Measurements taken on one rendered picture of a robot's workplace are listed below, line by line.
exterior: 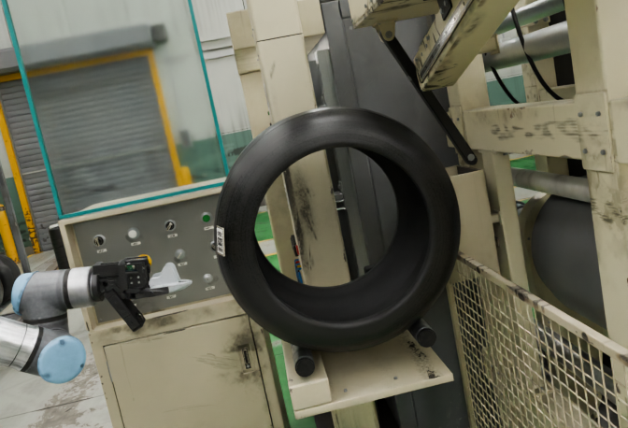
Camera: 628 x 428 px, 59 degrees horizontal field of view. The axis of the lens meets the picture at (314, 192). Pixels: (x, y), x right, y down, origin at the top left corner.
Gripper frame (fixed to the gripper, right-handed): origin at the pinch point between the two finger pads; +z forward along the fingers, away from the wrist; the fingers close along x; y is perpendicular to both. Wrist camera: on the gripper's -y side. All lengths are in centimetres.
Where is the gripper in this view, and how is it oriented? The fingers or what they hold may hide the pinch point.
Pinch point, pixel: (186, 285)
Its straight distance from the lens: 133.7
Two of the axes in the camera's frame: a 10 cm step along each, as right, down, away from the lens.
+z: 9.9, -0.9, 1.0
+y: -0.7, -9.9, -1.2
